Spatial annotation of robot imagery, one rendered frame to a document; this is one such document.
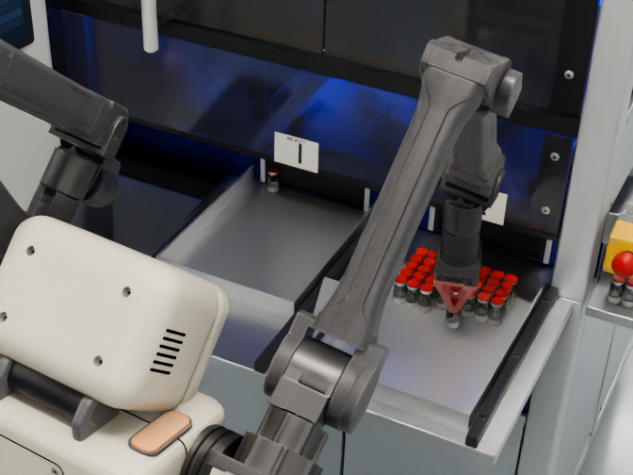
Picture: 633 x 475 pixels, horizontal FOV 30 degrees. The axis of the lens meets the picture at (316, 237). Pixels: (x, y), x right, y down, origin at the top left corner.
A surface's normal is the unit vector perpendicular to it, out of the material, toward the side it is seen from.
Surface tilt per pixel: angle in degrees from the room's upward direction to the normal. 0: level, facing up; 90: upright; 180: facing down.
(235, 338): 0
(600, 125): 90
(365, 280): 50
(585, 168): 90
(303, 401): 38
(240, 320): 0
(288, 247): 0
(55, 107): 101
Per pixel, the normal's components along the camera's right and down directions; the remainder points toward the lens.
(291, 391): -0.11, -0.30
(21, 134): 0.84, 0.33
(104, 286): -0.37, -0.20
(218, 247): 0.03, -0.82
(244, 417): -0.43, 0.50
